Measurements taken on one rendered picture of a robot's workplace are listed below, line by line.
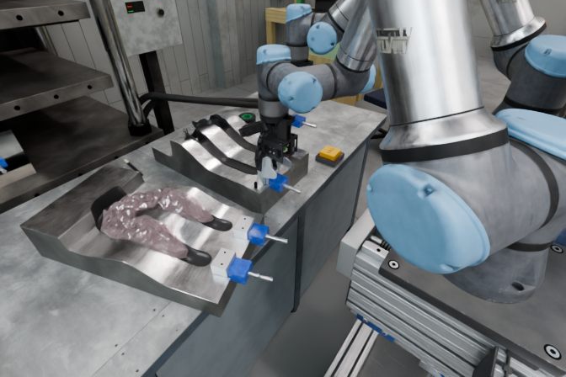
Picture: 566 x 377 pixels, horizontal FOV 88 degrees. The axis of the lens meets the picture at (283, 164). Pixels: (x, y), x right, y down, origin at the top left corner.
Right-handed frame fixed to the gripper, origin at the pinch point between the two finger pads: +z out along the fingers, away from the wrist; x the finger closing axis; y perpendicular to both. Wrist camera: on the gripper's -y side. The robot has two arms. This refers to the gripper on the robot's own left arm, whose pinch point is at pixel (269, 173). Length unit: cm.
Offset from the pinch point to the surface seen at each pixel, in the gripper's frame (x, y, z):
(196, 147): -3.7, -26.0, -1.4
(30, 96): -26, -79, -13
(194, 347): -37.6, 4.2, 30.7
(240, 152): 6.2, -16.7, 2.2
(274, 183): -2.2, 3.5, 0.2
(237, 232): -19.7, 5.6, 3.1
